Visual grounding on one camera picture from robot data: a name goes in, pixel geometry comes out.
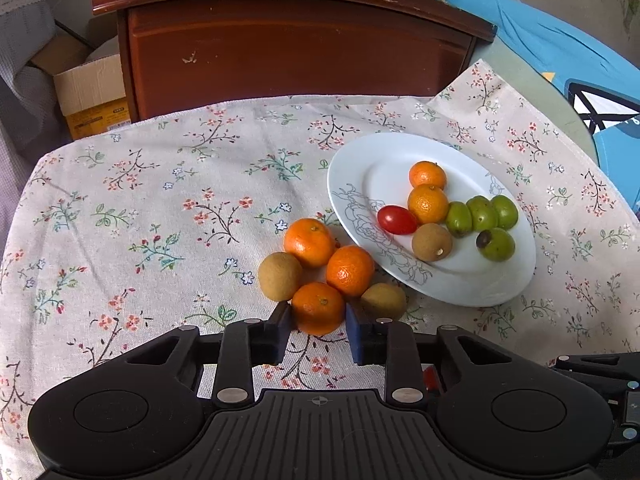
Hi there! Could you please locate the floral beige tablecloth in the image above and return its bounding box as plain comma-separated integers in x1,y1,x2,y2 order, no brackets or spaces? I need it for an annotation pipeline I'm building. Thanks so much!
0,59,640,480

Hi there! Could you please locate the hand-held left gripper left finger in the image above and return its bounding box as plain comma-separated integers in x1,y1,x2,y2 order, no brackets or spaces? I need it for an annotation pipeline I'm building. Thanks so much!
122,301,293,408

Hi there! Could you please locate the small orange mandarin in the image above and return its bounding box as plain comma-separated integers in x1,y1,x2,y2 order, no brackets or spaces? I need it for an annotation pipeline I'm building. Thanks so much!
407,184,450,225
326,245,375,298
283,217,336,268
409,160,447,191
291,282,347,336

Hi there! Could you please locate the grey checked cloth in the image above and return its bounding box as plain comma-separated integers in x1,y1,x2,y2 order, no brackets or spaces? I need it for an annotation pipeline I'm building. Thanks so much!
0,0,71,241

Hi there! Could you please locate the spotted green jujube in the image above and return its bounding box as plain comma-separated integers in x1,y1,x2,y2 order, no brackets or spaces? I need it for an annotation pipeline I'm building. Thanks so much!
475,228,516,262

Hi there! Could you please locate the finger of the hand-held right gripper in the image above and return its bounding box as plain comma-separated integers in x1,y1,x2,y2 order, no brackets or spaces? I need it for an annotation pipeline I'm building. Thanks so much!
549,352,640,383

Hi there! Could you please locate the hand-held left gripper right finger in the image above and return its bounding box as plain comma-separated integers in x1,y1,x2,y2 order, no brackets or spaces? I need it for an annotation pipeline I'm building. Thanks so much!
345,302,513,407

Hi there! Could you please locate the white plate with flower outline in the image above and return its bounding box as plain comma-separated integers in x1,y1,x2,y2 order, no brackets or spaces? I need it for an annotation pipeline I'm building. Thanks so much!
327,132,537,308

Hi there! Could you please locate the brown kiwi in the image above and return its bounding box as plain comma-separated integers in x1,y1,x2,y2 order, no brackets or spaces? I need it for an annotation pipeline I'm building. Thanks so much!
411,222,454,262
258,252,304,303
360,282,407,322

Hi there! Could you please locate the cardboard box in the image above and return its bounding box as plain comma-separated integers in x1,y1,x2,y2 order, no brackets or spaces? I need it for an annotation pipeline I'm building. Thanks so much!
30,35,133,141

